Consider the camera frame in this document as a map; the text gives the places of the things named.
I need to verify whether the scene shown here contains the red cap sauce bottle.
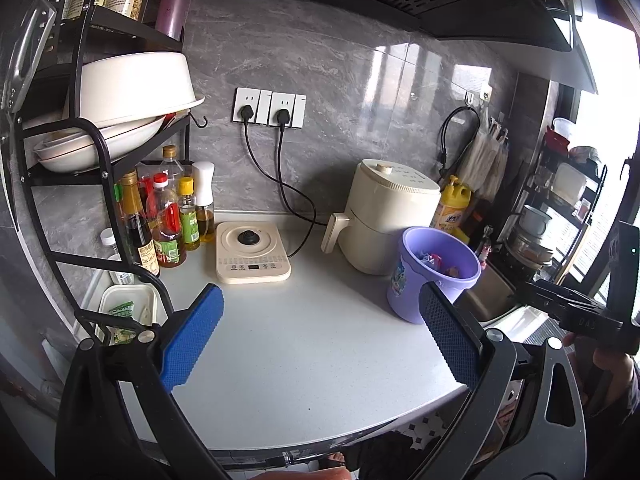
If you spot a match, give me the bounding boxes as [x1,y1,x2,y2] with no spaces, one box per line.
[147,173,187,267]

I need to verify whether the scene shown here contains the clear bottle gold cap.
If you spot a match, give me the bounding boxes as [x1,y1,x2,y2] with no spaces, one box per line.
[160,145,186,196]

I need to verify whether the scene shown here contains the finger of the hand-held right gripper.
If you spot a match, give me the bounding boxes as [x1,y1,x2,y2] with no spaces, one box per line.
[522,279,563,318]

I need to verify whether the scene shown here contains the white plastic tray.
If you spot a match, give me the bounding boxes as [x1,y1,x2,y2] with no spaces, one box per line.
[97,284,168,346]

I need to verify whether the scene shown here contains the white wall socket panel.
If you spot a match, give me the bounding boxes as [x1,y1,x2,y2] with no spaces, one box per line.
[231,86,307,128]

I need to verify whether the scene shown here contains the yellow detergent pump bottle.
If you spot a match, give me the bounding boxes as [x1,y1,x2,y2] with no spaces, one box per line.
[431,175,473,233]

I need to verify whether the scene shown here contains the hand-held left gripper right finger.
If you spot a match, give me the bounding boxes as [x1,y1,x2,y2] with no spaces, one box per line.
[419,281,587,480]

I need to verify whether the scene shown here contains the cream ceramic dish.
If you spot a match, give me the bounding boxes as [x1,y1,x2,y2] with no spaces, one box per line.
[32,115,168,173]

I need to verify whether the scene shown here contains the oil sprayer bottle white top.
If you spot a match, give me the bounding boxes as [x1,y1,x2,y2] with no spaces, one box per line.
[192,161,217,245]

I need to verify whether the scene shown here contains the steel steamer pot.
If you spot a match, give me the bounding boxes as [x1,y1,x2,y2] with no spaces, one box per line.
[507,230,556,263]

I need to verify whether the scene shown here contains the dark sauce bottle gold cap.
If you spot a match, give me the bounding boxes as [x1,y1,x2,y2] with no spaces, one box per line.
[120,170,161,277]

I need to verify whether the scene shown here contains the white plastic container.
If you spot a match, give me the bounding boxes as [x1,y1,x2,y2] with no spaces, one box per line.
[554,162,588,203]

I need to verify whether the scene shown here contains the black speckled pot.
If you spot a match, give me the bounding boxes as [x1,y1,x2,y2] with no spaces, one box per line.
[502,255,546,283]

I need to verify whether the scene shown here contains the black metal shelf rack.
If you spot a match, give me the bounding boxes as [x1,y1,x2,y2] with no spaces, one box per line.
[0,0,211,351]

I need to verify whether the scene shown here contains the clear bottle white cap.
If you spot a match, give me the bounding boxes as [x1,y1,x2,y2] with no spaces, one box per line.
[100,227,136,286]

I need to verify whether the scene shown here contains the steel kitchen sink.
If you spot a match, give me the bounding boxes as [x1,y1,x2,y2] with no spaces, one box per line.
[457,260,518,323]

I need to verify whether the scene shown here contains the hanging black cable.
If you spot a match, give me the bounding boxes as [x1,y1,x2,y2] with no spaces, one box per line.
[438,106,482,181]

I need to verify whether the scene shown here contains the black plug and cable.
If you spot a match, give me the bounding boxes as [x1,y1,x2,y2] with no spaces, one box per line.
[239,105,331,226]
[274,110,318,258]

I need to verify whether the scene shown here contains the purple plastic bucket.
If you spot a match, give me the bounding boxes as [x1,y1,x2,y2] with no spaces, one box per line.
[386,226,482,324]

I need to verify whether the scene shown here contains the yellow cap green label bottle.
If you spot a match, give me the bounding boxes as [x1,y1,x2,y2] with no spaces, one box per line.
[177,176,202,252]

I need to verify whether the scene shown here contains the white bowls on rack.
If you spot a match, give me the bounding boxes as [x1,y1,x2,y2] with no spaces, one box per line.
[65,51,206,128]

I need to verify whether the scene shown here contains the black dish rack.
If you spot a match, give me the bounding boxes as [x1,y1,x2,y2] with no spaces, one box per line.
[500,125,608,286]

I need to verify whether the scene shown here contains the white enamel mug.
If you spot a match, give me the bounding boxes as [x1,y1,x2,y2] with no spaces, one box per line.
[520,206,553,237]

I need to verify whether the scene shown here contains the steel slotted spatula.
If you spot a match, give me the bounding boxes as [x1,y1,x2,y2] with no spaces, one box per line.
[0,0,58,111]

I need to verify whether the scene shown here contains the small hanging plastic bag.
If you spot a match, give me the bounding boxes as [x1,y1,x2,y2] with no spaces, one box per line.
[482,125,512,201]

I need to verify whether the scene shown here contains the pink plastic bottle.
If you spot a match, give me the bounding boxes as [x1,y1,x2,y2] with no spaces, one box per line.
[155,0,190,41]

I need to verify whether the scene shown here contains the cream air fryer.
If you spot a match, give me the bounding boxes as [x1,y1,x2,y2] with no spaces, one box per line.
[320,159,442,276]

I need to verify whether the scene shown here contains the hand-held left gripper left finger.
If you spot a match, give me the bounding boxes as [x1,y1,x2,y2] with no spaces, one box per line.
[55,283,226,480]

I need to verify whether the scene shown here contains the person's right hand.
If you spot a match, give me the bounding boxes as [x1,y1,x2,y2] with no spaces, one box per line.
[587,351,640,417]

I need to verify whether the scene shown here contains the large hanging plastic bag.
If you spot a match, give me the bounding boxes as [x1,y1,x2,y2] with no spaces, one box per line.
[459,120,496,191]

